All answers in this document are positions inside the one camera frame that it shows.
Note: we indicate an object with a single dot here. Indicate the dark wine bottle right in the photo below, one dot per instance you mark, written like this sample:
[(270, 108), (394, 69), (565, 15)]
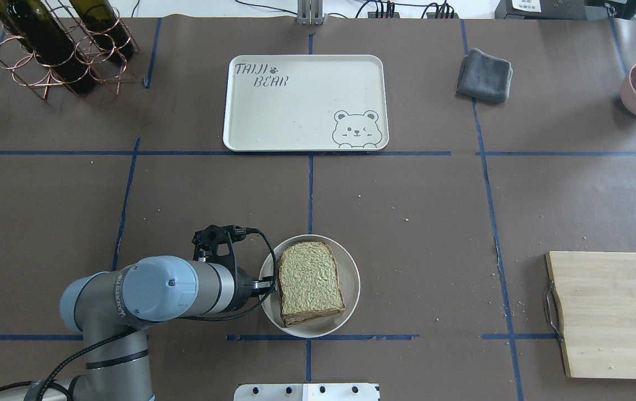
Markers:
[(111, 36)]

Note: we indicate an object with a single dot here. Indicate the cream bear tray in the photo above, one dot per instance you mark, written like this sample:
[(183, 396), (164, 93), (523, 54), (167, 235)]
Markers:
[(306, 102)]

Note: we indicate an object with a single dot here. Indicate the dark wine bottle left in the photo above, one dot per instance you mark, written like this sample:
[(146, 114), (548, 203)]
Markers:
[(40, 33)]

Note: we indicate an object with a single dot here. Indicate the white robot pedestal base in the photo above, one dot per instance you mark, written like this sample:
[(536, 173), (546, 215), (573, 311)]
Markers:
[(308, 391)]

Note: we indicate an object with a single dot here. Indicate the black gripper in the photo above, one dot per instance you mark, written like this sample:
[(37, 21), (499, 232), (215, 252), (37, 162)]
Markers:
[(244, 286)]

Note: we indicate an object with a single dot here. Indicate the black computer box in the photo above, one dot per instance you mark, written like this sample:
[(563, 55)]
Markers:
[(551, 10)]

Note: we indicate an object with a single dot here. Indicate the dark wine bottle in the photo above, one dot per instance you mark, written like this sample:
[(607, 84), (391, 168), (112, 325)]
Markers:
[(111, 36), (40, 33)]

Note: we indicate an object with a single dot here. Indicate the copper wire bottle rack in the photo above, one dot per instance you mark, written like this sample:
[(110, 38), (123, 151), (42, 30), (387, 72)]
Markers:
[(28, 72)]

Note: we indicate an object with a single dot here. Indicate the folded grey cloth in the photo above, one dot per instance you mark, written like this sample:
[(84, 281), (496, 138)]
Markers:
[(484, 77)]

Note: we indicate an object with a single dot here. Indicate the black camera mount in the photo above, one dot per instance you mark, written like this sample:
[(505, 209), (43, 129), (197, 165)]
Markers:
[(215, 244)]

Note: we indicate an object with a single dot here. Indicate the wooden cutting board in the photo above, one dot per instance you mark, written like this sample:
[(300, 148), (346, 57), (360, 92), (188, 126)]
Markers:
[(595, 301)]

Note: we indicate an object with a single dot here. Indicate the aluminium frame post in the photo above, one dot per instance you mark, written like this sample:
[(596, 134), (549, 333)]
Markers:
[(310, 12)]

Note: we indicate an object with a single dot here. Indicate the bread slice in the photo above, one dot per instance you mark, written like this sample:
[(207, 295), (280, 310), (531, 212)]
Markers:
[(309, 283)]

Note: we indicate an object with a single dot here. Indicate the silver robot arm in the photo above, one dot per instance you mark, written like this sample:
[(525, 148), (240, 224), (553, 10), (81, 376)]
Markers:
[(112, 310)]

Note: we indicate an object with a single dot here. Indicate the white round plate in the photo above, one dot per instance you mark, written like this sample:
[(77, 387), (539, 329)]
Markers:
[(349, 284)]

